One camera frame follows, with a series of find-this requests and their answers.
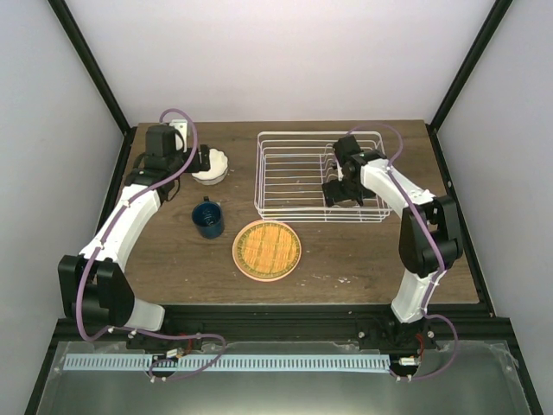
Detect black front frame rail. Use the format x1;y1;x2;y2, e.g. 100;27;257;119
55;304;513;347

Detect blue mug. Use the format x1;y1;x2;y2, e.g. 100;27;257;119
191;196;225;239

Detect white scalloped bowl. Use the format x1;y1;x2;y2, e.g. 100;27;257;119
192;149;228;186

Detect orange woven pattern plate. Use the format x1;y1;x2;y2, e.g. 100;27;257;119
232;220;302;283

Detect black frame post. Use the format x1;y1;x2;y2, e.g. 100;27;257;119
429;0;515;129
48;0;131;135

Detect light blue slotted cable duct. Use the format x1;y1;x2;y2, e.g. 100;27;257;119
62;354;391;373

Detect white wire dish rack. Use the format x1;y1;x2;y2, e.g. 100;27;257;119
254;131;391;223

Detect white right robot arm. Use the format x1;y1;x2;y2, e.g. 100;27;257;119
322;135;463;348

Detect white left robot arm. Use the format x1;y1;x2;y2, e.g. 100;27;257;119
58;119;209;349

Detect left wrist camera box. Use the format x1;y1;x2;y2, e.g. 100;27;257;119
168;118;188;151

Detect black frame post right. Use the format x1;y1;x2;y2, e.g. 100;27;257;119
429;0;515;129

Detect black frame post left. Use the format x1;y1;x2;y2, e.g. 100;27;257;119
48;0;131;135

